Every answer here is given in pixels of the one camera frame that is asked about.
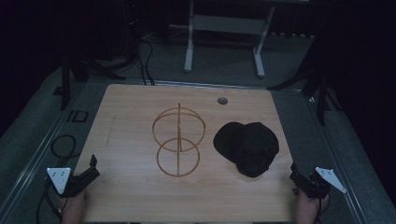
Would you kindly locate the black floor bracket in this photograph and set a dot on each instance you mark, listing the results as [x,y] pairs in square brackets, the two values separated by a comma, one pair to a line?
[77,116]

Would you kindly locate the grey round table grommet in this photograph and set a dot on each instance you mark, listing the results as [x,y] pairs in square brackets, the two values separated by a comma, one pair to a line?
[222,100]

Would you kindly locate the black tripod stand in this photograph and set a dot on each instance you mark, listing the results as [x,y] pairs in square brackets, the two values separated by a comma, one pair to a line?
[74,67]
[316,81]

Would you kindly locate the black cap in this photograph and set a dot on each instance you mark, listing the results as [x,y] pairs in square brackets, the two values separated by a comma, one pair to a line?
[249,149]

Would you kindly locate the person's right hand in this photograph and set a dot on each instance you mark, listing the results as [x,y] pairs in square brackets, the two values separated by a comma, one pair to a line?
[308,210]

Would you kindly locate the person's left hand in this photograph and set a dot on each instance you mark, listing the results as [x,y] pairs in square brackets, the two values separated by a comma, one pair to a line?
[73,207]

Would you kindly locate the white metal desk frame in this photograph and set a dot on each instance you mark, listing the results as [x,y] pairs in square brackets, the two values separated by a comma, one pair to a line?
[229,24]

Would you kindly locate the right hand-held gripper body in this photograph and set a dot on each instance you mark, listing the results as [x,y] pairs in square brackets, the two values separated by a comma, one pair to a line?
[320,182]

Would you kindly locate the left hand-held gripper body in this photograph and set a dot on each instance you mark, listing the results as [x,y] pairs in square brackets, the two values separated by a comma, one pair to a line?
[59,179]

